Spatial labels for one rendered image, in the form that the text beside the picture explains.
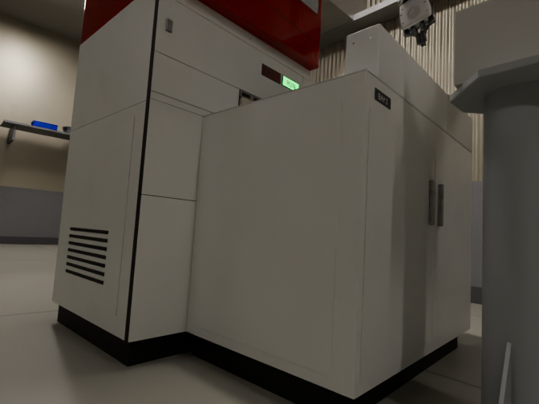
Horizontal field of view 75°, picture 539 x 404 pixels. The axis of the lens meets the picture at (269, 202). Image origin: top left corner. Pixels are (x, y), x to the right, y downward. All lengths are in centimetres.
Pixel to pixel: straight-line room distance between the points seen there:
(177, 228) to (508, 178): 93
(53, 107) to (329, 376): 678
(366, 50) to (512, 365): 79
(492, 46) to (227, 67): 86
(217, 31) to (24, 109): 591
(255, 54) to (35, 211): 583
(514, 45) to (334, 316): 74
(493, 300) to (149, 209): 95
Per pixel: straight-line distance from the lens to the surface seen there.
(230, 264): 109
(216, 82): 138
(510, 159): 98
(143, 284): 117
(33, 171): 701
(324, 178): 88
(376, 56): 98
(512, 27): 106
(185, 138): 124
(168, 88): 125
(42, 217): 699
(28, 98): 720
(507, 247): 96
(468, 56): 106
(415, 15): 145
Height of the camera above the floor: 43
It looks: 5 degrees up
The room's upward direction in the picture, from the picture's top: 3 degrees clockwise
